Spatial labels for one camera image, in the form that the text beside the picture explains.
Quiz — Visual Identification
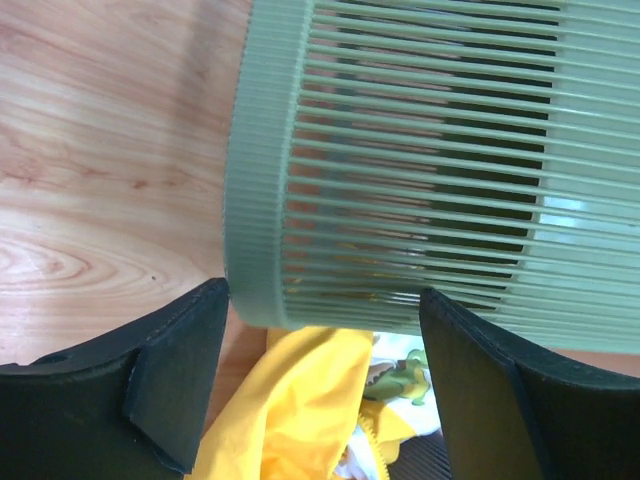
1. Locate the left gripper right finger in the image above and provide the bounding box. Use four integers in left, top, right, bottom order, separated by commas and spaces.
419, 289, 639, 479

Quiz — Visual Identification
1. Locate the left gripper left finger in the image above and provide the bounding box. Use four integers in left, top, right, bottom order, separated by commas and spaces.
1, 278, 229, 479

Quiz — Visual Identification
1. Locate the green mesh basket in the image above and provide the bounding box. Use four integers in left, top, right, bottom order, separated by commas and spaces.
224, 1, 639, 354

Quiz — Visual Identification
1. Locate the white dinosaur print cloth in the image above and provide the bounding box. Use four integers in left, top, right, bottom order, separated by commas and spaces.
333, 332, 441, 479

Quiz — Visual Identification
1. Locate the yellow garment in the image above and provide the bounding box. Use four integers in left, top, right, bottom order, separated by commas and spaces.
190, 327, 416, 479

